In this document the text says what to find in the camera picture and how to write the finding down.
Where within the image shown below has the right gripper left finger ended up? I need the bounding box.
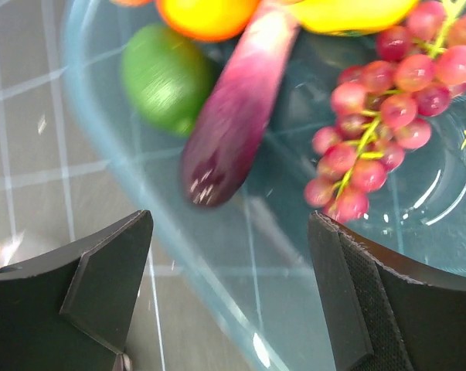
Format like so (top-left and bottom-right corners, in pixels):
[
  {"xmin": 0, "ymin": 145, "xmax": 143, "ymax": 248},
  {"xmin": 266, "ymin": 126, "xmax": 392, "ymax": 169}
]
[{"xmin": 0, "ymin": 210, "xmax": 153, "ymax": 371}]

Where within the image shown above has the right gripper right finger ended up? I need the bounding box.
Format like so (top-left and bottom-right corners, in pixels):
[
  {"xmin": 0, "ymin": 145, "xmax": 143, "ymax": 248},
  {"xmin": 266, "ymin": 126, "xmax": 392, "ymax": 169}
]
[{"xmin": 308, "ymin": 212, "xmax": 466, "ymax": 370}]

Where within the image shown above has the purple eggplant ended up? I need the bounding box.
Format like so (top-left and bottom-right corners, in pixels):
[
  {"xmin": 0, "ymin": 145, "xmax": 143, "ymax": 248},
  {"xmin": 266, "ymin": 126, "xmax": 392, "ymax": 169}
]
[{"xmin": 181, "ymin": 1, "xmax": 299, "ymax": 207}]

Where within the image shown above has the blue plastic basket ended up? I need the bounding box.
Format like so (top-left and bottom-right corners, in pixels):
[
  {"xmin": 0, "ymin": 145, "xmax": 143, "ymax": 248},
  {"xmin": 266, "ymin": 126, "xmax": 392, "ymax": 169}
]
[{"xmin": 63, "ymin": 1, "xmax": 466, "ymax": 370}]

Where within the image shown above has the light pink grape bunch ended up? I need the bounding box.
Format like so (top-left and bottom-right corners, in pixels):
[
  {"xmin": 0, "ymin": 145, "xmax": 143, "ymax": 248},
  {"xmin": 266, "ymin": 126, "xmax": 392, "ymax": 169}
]
[{"xmin": 304, "ymin": 1, "xmax": 466, "ymax": 223}]

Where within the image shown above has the green lime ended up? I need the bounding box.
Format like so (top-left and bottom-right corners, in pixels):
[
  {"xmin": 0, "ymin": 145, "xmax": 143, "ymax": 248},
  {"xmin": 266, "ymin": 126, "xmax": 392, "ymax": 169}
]
[{"xmin": 121, "ymin": 23, "xmax": 219, "ymax": 136}]

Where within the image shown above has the yellow lemon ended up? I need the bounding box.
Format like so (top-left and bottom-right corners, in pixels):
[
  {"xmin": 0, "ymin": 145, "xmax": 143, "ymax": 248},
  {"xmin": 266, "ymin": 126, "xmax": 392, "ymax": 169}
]
[{"xmin": 285, "ymin": 0, "xmax": 417, "ymax": 36}]

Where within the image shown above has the orange fruit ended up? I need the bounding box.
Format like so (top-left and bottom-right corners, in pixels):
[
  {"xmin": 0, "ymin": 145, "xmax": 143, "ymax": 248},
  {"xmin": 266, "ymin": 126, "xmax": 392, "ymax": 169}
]
[{"xmin": 155, "ymin": 0, "xmax": 260, "ymax": 42}]

